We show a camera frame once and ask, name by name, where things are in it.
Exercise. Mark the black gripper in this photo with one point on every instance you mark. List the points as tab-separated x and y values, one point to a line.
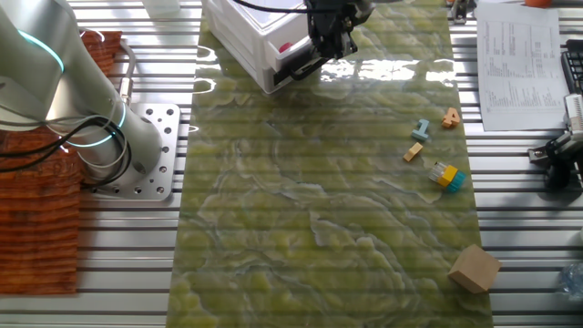
337	16

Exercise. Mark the pink translucent toy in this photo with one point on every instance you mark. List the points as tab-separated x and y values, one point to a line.
286	47

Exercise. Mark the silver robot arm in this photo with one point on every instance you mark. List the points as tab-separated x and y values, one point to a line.
36	68

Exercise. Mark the white plastic drawer cabinet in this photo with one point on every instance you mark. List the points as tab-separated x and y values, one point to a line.
237	41

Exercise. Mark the blue number one block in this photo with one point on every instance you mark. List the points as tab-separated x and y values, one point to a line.
421	131

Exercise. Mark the small tan wooden block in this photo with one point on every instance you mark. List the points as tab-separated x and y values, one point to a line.
412	152

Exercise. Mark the orange number four block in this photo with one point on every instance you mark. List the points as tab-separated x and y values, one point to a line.
451	118

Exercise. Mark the clear yellow teal toy bricks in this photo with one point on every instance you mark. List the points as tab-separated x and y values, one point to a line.
447	176

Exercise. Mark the green marble pattern mat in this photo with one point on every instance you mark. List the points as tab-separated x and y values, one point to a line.
296	218

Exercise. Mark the printed paper sheet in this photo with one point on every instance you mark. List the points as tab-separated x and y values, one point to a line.
524	77

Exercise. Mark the orange round object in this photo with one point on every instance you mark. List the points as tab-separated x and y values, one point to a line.
537	2

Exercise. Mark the black keyboard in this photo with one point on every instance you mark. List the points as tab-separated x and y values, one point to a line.
575	68

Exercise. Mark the black tool at right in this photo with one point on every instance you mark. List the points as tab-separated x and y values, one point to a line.
562	150

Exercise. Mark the large wooden cube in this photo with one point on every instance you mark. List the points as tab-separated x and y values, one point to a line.
473	269

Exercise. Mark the brown wood grain mat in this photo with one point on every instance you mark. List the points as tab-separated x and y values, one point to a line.
36	218

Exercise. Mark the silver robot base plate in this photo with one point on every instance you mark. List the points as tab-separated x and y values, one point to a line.
159	136

